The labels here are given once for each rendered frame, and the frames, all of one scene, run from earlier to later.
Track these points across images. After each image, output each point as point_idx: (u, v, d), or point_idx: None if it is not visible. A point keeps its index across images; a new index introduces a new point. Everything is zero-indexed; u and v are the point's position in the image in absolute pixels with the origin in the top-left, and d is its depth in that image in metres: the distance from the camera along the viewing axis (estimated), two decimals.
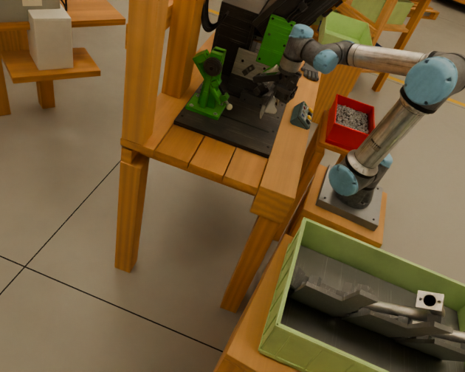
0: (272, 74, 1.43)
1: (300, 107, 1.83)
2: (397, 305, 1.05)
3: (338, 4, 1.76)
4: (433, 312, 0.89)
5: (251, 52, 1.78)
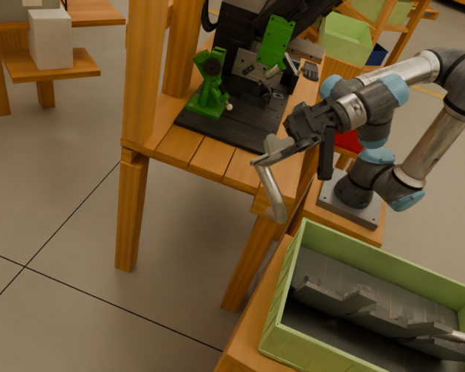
0: None
1: (300, 107, 1.83)
2: None
3: (338, 4, 1.76)
4: (259, 177, 0.85)
5: (251, 52, 1.78)
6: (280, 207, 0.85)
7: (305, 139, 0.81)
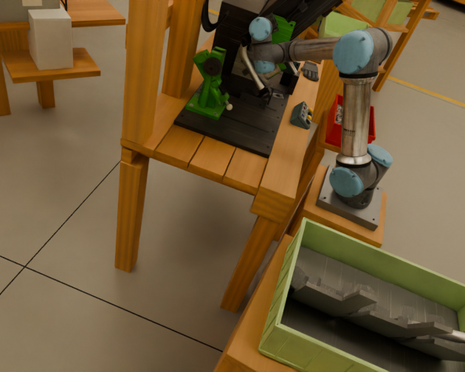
0: None
1: (300, 107, 1.83)
2: (248, 67, 1.76)
3: (338, 4, 1.76)
4: None
5: (251, 52, 1.78)
6: None
7: None
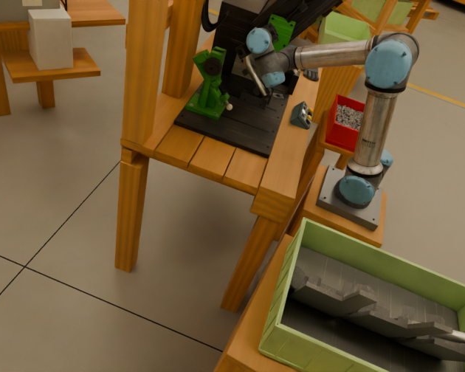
0: None
1: (300, 107, 1.83)
2: (252, 74, 1.77)
3: (338, 4, 1.76)
4: None
5: None
6: None
7: None
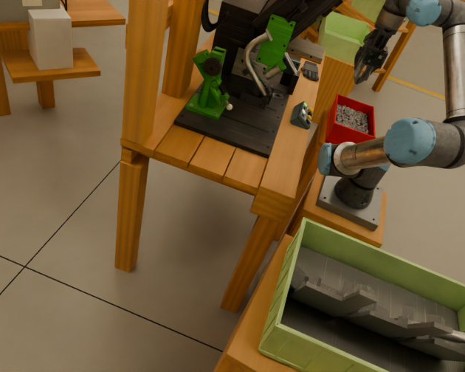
0: (373, 30, 1.26)
1: (300, 107, 1.83)
2: (252, 74, 1.77)
3: (338, 4, 1.76)
4: None
5: (251, 52, 1.78)
6: (245, 46, 1.73)
7: None
